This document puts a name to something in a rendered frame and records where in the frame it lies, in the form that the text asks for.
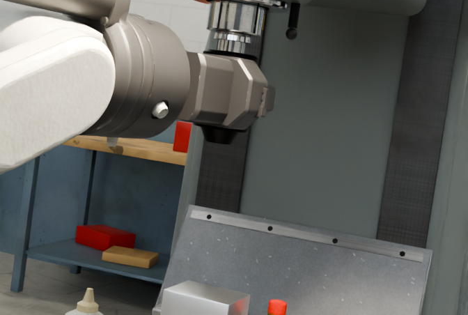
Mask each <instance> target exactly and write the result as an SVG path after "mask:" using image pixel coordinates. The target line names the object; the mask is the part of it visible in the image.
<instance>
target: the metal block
mask: <svg viewBox="0 0 468 315"><path fill-rule="evenodd" d="M249 301H250V294H248V293H242V292H239V291H233V290H229V289H224V288H220V287H217V286H211V285H208V284H202V283H199V282H193V281H190V280H189V281H186V282H183V283H181V284H177V285H175V286H172V287H169V288H167V289H164V292H163V297H162V307H161V312H160V315H248V310H249Z"/></svg>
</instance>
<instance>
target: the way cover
mask: <svg viewBox="0 0 468 315"><path fill-rule="evenodd" d="M196 214H197V215H196ZM218 220H219V221H218ZM217 221H218V222H217ZM221 231H222V232H221ZM226 237H227V238H228V240H227V239H226ZM217 239H220V241H219V240H217ZM191 242H192V245H191ZM232 245H233V246H232ZM314 248H316V249H317V250H316V249H314ZM234 250H235V251H234ZM207 252H208V253H209V254H207ZM353 253H354V254H355V256H354V255H353ZM432 254H433V250H432V249H424V248H420V247H413V246H409V245H402V244H398V243H391V242H387V241H383V240H376V239H372V238H365V237H361V236H354V235H350V234H346V233H339V232H335V231H328V230H324V229H317V228H313V227H309V226H302V225H298V224H291V223H287V222H280V221H276V220H269V219H265V220H264V218H261V217H254V216H250V215H243V214H239V213H232V212H228V211H223V210H217V209H212V208H206V207H201V206H195V205H190V204H187V207H186V210H185V214H184V217H183V219H182V223H181V225H180V230H179V232H178V236H177V238H176V241H175V245H174V248H173V251H172V254H171V258H170V261H169V264H168V267H167V269H166V274H165V276H164V280H163V282H162V287H161V289H160V292H159V295H158V298H157V302H156V304H155V307H156V306H157V305H160V304H161V303H162V297H163V292H164V289H167V288H169V287H172V286H175V285H177V284H181V283H183V282H186V281H189V280H190V281H193V282H199V283H202V284H208V285H211V286H217V287H220V288H224V289H229V290H233V291H239V292H242V293H248V294H250V301H249V310H248V315H267V312H268V306H269V301H270V300H282V301H284V302H286V303H287V307H286V315H421V311H422V306H423V300H424V296H425V292H426V286H427V282H428V275H429V271H430V264H431V261H432ZM269 256H272V257H269ZM187 258H189V261H188V259H187ZM256 259H257V261H258V262H257V261H256ZM361 259H363V260H364V261H363V260H361ZM396 260H398V261H396ZM394 265H395V266H394ZM402 266H405V267H404V268H402ZM289 268H290V270H289ZM204 275H205V277H203V276H204ZM325 275H327V276H325ZM245 276H246V277H247V278H246V277H245ZM286 276H288V277H286ZM412 277H413V278H414V279H415V280H413V279H412ZM205 279H206V280H207V281H205ZM214 281H215V282H216V283H215V282H214ZM299 282H300V283H299ZM411 282H414V284H412V283H411ZM298 283H299V284H298ZM247 284H249V285H247ZM323 286H324V287H325V289H324V287H323ZM408 294H410V295H408ZM342 299H343V301H342ZM360 301H361V302H362V303H360Z"/></svg>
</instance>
